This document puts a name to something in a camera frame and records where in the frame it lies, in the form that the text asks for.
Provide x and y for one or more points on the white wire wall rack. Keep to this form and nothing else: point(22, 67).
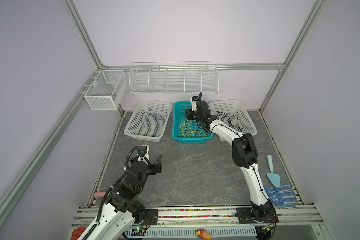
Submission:
point(174, 78)

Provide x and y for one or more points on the white mesh wall box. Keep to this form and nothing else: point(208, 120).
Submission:
point(106, 90)

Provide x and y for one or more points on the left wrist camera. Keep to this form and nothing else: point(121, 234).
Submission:
point(143, 154)

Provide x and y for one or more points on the aluminium frame post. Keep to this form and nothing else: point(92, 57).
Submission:
point(314, 14)

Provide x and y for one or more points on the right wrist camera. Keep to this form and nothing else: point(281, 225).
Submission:
point(194, 101)

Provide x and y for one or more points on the teal plastic basket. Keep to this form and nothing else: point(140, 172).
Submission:
point(185, 131)

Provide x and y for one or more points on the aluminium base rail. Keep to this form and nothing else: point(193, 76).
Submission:
point(218, 221)

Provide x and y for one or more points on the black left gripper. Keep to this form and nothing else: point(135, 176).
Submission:
point(152, 166)

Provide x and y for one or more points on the red yellow toy figure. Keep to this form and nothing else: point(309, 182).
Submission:
point(203, 234)

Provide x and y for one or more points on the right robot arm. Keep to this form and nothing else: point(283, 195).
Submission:
point(244, 155)

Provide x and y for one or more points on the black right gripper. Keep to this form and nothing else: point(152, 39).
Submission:
point(189, 112)

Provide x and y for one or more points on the blue white patterned cloth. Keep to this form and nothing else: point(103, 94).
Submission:
point(282, 197)

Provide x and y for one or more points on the red gloved hand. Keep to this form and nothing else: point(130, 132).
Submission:
point(77, 233)

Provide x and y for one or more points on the light blue scoop tool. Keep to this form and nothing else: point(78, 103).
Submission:
point(274, 178)

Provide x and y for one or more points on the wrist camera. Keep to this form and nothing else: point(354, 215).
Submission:
point(143, 154)
point(194, 101)

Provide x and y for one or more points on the pink object at edge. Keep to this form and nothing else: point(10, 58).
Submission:
point(98, 195)

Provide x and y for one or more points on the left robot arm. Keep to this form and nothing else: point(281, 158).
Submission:
point(119, 208)

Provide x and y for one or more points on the white plastic basket right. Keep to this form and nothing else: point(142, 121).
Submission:
point(233, 114)

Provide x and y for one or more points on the white plastic basket left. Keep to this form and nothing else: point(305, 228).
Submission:
point(149, 120)

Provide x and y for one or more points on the white plastic basket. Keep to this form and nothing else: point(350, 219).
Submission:
point(149, 120)
point(233, 114)

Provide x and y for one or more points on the black cable pulled free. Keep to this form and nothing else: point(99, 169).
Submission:
point(227, 119)

